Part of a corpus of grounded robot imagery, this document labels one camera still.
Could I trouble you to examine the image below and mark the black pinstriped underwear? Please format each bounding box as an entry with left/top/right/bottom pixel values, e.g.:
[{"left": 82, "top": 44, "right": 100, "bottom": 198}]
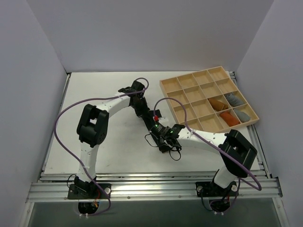
[{"left": 141, "top": 109, "right": 162, "bottom": 146}]

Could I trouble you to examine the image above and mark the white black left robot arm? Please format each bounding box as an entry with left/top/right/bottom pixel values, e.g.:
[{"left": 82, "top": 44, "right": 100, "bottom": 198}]
[{"left": 76, "top": 80, "right": 153, "bottom": 198}]

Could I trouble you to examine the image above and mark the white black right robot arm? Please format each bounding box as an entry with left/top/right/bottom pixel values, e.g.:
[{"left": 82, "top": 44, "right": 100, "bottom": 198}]
[{"left": 151, "top": 123, "right": 257, "bottom": 195}]

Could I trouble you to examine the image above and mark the wooden compartment tray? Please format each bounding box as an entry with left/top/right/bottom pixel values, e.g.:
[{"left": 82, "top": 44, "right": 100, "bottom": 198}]
[{"left": 160, "top": 66, "right": 259, "bottom": 132}]

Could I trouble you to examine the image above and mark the brown rolled cloth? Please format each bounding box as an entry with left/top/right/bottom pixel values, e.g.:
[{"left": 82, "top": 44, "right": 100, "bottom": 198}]
[{"left": 208, "top": 98, "right": 229, "bottom": 112}]

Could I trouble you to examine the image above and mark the orange rolled cloth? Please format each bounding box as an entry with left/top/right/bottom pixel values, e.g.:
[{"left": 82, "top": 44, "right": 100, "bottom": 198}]
[{"left": 219, "top": 111, "right": 240, "bottom": 127}]

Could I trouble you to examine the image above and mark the grey striped rolled cloth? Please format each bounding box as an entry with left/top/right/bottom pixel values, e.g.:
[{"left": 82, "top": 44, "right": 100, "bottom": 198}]
[{"left": 224, "top": 93, "right": 244, "bottom": 107}]

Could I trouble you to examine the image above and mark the thin black camera cable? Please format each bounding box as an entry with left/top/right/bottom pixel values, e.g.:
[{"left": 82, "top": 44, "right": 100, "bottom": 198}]
[{"left": 144, "top": 132, "right": 182, "bottom": 161}]

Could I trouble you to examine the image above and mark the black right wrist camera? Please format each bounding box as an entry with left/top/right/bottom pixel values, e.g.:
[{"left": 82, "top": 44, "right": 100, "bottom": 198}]
[{"left": 150, "top": 123, "right": 169, "bottom": 138}]

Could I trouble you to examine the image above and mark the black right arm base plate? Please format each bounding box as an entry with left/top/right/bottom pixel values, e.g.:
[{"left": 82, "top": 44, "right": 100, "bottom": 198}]
[{"left": 195, "top": 181, "right": 239, "bottom": 198}]

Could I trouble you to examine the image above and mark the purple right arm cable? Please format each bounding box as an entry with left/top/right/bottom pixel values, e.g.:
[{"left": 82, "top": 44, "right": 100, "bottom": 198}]
[{"left": 153, "top": 98, "right": 262, "bottom": 211}]

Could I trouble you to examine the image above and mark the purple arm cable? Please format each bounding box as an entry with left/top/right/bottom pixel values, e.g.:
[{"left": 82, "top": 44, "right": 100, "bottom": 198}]
[
  {"left": 153, "top": 98, "right": 262, "bottom": 211},
  {"left": 53, "top": 77, "right": 150, "bottom": 216}
]

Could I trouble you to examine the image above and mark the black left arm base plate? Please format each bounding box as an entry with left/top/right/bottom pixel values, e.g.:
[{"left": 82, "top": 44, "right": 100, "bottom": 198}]
[{"left": 67, "top": 183, "right": 112, "bottom": 200}]

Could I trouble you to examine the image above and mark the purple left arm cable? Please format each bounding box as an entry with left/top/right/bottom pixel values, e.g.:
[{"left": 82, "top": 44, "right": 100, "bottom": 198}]
[{"left": 53, "top": 77, "right": 150, "bottom": 216}]

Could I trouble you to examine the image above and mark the aluminium rail frame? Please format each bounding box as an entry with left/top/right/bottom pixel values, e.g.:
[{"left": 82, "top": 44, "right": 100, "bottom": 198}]
[{"left": 24, "top": 67, "right": 289, "bottom": 227}]

